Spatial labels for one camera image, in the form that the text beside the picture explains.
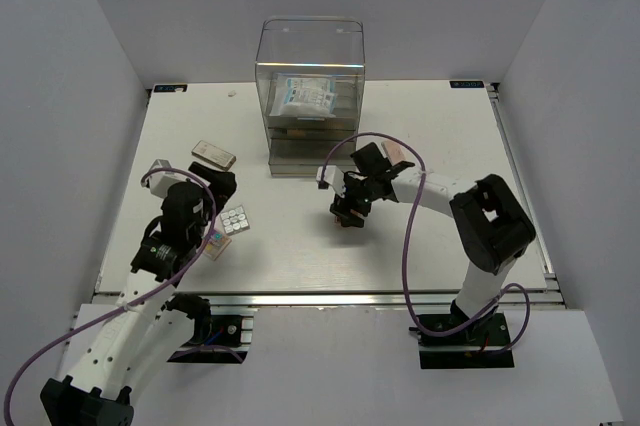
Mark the brown four-pan eyeshadow palette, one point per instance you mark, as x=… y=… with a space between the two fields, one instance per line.
x=350 y=220

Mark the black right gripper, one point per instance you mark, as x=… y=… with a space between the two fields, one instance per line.
x=343 y=205

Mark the clear smoky makeup organizer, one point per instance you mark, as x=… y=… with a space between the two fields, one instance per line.
x=311 y=46

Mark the colourful eyeshadow palette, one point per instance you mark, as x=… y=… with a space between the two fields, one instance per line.
x=216 y=245

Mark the blue label sticker right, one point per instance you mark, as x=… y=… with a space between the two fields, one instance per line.
x=466 y=84

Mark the white cotton pad pack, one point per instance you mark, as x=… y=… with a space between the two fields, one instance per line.
x=323 y=97

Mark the blue label sticker left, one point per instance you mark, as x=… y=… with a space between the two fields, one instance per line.
x=170 y=88

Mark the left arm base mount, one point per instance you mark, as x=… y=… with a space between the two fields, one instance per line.
x=224 y=338

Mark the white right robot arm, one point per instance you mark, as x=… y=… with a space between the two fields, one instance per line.
x=493 y=228

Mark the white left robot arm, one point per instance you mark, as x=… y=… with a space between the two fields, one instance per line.
x=152 y=321

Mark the pink slim makeup palette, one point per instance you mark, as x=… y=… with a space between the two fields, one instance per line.
x=393 y=151

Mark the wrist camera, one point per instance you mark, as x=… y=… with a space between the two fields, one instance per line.
x=331 y=177
x=159 y=183

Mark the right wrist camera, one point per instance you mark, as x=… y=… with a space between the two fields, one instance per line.
x=331 y=177

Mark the beige clear makeup compact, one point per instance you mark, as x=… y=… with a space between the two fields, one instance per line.
x=213 y=155

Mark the grey nine-pan eyeshadow palette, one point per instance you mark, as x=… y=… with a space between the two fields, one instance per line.
x=234 y=221

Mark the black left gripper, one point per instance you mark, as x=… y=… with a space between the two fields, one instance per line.
x=221 y=182

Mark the blue label sticker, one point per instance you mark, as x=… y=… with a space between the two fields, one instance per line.
x=466 y=84
x=170 y=88

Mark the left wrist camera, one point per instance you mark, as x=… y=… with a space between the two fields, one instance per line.
x=159 y=183

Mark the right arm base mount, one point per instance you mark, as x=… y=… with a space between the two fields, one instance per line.
x=479 y=347

